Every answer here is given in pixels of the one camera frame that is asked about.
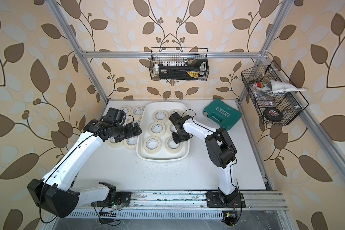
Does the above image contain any masking tape roll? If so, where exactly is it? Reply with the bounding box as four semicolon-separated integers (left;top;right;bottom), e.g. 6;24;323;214
132;118;141;126
149;122;166;138
169;109;183;117
123;137;138;150
152;110;169;123
131;105;145;118
119;105;132;115
108;137;124;149
166;121;176;133
165;137;182;154

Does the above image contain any white plastic storage tray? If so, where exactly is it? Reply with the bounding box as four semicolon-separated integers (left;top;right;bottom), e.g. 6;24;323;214
137;101;190;162

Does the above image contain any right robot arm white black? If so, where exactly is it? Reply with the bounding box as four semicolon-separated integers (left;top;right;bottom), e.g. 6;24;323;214
169;112;239;196

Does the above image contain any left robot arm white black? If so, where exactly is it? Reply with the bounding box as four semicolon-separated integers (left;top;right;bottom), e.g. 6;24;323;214
27;108;142;218

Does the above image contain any masking tape stack front left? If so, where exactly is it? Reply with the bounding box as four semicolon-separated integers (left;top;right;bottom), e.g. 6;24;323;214
143;136;162;155

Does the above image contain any black yellow box in basket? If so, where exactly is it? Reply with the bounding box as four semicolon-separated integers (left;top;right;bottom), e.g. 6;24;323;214
157;66;209;81

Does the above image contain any black tape roll red label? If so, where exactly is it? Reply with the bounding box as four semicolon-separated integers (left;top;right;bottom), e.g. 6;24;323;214
263;107;284;123

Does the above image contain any green plastic tool case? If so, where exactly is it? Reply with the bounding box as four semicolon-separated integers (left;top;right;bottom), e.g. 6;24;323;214
203;99;242;130

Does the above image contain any grey folded cloth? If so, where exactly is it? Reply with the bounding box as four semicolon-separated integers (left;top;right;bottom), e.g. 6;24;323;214
261;80;307;94

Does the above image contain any aluminium front rail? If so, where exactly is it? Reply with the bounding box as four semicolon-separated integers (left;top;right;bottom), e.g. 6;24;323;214
118;190;288;211

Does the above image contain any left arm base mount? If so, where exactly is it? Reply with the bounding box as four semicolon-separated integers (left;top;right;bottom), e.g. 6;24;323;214
92;190;132;209

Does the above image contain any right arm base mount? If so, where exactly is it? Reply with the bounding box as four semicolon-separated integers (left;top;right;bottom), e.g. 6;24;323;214
206;189;246;208

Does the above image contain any black wire basket back wall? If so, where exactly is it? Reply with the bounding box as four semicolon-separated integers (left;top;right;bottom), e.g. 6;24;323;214
149;47;209;81

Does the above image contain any black wire basket wall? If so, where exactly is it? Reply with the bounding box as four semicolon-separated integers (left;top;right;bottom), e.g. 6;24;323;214
241;61;309;126
149;47;209;81

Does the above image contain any black wire basket right wall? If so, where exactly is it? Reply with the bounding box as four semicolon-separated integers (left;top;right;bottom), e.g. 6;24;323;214
241;61;309;126

